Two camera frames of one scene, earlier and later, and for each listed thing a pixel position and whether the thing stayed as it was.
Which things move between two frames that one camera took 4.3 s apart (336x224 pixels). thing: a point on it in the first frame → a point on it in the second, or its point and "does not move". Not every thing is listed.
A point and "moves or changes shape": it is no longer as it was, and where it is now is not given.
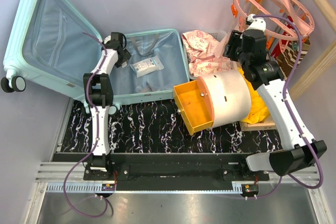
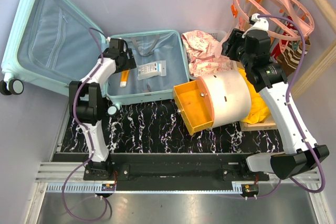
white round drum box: x=213 y=100 does not move
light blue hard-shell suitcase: x=48 y=44 does not move
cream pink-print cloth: x=200 y=48 does not move
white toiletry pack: x=147 y=66 moves or changes shape
